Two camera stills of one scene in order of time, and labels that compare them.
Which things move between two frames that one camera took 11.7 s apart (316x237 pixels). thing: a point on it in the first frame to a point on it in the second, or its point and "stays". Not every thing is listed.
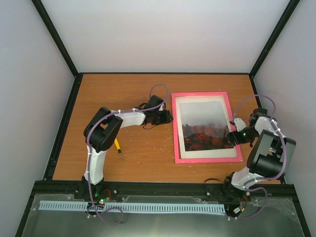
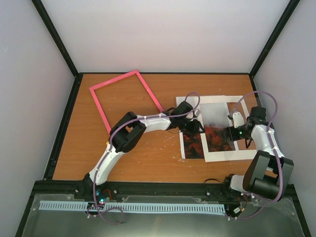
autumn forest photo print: [204, 125] stays
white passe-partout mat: [222, 153] to [228, 155]
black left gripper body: [159, 119] to [187, 128]
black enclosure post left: [57, 38] stays
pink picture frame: [177, 156] to [93, 88]
